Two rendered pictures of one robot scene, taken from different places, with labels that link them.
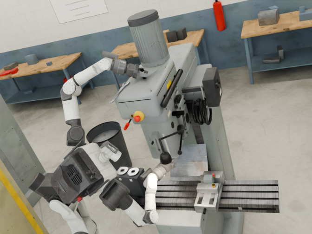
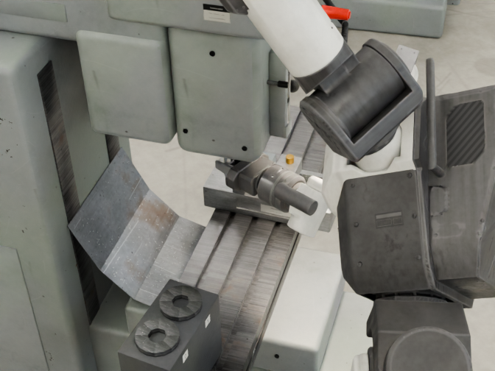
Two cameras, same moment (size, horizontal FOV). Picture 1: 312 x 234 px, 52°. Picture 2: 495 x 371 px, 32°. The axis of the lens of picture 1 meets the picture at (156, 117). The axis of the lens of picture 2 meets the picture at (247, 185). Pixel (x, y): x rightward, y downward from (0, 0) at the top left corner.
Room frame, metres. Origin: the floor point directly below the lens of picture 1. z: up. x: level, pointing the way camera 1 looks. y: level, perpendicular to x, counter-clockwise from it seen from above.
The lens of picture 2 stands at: (2.04, 1.53, 2.45)
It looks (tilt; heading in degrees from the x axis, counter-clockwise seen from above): 40 degrees down; 262
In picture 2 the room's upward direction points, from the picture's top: 2 degrees counter-clockwise
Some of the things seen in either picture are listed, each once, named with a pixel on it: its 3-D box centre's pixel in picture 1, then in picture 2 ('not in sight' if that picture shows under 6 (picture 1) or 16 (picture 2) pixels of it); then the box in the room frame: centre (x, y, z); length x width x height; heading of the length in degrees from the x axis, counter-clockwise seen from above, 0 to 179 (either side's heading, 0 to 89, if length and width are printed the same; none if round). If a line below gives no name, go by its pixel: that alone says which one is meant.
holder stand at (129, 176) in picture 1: (131, 180); (173, 349); (2.04, 0.34, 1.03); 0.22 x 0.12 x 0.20; 57
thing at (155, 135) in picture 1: (159, 146); (280, 91); (1.76, 0.04, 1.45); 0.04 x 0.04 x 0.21; 64
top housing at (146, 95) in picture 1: (148, 87); not in sight; (1.87, -0.01, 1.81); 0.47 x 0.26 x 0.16; 154
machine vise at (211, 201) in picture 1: (209, 189); (274, 186); (1.73, -0.20, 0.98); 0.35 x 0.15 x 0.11; 152
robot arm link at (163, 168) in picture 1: (163, 168); (264, 179); (1.80, 0.06, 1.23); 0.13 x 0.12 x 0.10; 39
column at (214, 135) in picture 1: (199, 154); (29, 252); (2.41, -0.28, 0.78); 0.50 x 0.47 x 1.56; 154
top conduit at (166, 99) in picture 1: (172, 86); not in sight; (1.83, -0.15, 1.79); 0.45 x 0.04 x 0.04; 154
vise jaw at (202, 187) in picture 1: (208, 188); (283, 177); (1.71, -0.19, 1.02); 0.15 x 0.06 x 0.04; 62
